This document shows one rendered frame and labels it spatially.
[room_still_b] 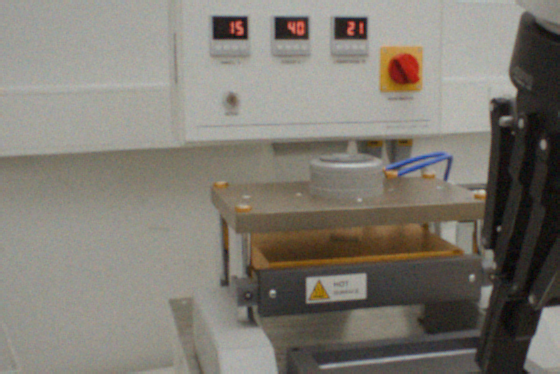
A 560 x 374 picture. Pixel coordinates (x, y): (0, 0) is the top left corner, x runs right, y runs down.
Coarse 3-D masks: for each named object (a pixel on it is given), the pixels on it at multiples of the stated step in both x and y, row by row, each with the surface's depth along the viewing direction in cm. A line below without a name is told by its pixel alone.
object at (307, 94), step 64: (192, 0) 100; (256, 0) 102; (320, 0) 104; (384, 0) 106; (192, 64) 101; (256, 64) 103; (320, 64) 105; (384, 64) 107; (192, 128) 102; (256, 128) 104; (320, 128) 106; (384, 128) 108
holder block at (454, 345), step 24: (408, 336) 83; (432, 336) 83; (456, 336) 83; (288, 360) 79; (312, 360) 77; (336, 360) 79; (360, 360) 80; (384, 360) 81; (408, 360) 77; (432, 360) 77; (456, 360) 77; (528, 360) 77
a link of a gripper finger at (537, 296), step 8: (552, 248) 49; (552, 256) 49; (544, 264) 50; (552, 264) 49; (544, 272) 50; (552, 272) 49; (536, 280) 51; (544, 280) 50; (552, 280) 49; (536, 288) 51; (544, 288) 50; (552, 288) 50; (536, 296) 51; (544, 296) 50; (552, 296) 51; (536, 304) 51; (544, 304) 51
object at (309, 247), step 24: (264, 240) 95; (288, 240) 95; (312, 240) 95; (336, 240) 94; (360, 240) 95; (384, 240) 95; (408, 240) 95; (432, 240) 95; (264, 264) 87; (288, 264) 85; (312, 264) 86
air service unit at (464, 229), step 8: (456, 184) 114; (464, 184) 115; (472, 184) 115; (480, 184) 115; (448, 224) 112; (456, 224) 114; (464, 224) 114; (472, 224) 113; (456, 232) 114; (464, 232) 113; (472, 232) 113; (456, 240) 114; (464, 240) 113; (472, 240) 113; (464, 248) 113; (472, 248) 113; (488, 256) 115
